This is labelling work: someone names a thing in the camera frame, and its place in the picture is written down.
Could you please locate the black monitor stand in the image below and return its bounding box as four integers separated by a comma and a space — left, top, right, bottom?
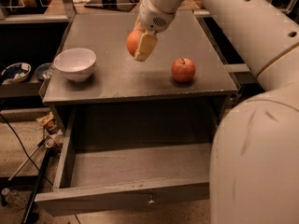
84, 0, 136, 12

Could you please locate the red apple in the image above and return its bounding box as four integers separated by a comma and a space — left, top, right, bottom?
171, 58, 196, 83

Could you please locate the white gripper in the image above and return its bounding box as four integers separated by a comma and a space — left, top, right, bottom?
134, 0, 175, 62

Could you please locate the cardboard box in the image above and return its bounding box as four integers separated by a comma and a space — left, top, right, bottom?
179, 0, 205, 9

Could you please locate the white ceramic bowl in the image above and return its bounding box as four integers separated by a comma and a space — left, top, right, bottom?
53, 48, 96, 82

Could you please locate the grey side shelf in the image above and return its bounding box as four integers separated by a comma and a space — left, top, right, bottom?
224, 63, 257, 84

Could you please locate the small dark bowl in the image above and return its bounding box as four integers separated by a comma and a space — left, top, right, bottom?
35, 63, 54, 81

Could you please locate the open grey top drawer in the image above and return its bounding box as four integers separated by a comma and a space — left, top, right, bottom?
36, 103, 217, 216

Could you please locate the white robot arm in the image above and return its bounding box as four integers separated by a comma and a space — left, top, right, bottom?
135, 0, 299, 224

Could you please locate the blue patterned bowl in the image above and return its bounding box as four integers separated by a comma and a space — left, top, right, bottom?
1, 63, 31, 83

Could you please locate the grey wooden cabinet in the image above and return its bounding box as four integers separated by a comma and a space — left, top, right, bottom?
39, 10, 240, 147

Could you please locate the plastic water bottle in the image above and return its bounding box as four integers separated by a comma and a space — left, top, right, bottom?
1, 188, 28, 209

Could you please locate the black floor cable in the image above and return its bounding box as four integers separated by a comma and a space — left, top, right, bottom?
0, 111, 54, 186

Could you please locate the snack wrapper pile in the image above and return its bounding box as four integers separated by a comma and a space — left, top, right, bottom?
36, 112, 64, 150

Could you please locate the black tripod leg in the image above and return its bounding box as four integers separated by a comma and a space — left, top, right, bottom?
21, 149, 51, 224

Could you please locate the orange fruit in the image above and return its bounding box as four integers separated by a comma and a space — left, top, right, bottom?
126, 30, 144, 56

